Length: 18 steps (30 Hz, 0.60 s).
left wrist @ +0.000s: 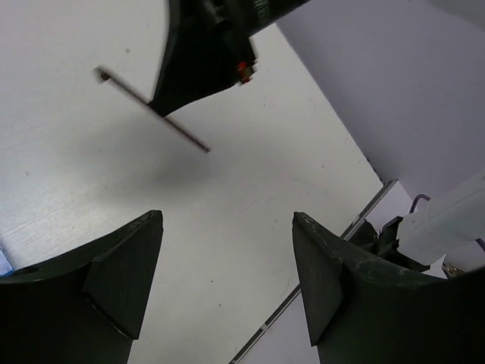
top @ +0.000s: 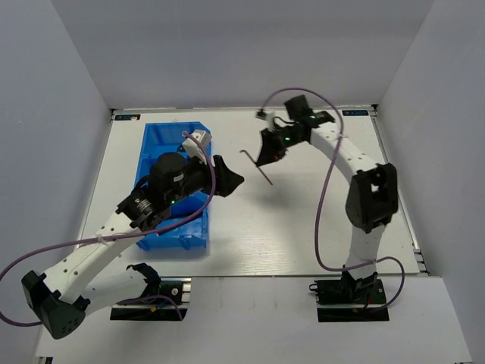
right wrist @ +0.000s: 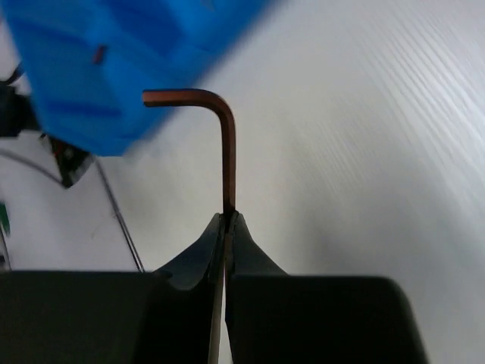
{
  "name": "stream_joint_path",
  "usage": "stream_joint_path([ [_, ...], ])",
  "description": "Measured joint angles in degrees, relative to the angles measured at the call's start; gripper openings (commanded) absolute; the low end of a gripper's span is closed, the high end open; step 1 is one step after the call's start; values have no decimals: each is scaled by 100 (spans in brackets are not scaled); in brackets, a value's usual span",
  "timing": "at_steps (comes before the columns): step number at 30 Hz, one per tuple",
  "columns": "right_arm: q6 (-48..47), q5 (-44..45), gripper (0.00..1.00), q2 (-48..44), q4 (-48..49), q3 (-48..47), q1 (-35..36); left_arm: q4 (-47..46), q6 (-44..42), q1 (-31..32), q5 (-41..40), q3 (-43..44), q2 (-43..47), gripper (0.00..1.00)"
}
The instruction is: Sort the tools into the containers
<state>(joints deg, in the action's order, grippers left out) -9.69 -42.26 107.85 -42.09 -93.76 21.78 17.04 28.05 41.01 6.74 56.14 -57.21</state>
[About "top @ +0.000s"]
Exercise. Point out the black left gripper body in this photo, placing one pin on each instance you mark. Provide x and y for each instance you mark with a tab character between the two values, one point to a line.
198	177

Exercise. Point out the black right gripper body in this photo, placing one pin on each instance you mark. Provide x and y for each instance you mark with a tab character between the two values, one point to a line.
292	136

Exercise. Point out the brown hex key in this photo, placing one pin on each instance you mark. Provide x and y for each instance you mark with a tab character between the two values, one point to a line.
245	152

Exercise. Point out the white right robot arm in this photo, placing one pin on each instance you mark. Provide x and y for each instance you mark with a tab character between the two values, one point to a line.
372	199

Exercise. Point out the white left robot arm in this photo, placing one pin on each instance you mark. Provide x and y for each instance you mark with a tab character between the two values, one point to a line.
63	295

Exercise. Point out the blue plastic bin tray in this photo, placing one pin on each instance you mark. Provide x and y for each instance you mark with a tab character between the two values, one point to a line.
159	138

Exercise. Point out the right corner table label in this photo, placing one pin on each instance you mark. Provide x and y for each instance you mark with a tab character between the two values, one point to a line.
355	112

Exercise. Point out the corner table label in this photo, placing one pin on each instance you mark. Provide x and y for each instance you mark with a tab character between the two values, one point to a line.
355	112
129	117

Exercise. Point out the left corner table label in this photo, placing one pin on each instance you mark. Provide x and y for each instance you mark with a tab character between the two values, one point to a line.
129	117

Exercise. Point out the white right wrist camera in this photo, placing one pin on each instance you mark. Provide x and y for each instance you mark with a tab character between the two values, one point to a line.
268	117

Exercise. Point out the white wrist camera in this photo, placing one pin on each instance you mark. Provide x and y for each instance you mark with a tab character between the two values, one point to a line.
268	117
196	143

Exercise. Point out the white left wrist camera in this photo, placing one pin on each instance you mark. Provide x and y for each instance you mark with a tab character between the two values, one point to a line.
196	143

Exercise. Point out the aluminium table edge rail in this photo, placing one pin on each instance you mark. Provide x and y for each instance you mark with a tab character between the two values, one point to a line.
402	206

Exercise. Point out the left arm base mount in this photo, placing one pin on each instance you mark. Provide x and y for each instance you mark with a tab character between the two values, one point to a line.
170	304

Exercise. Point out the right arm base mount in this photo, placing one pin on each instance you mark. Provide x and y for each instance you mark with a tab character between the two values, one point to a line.
335	306

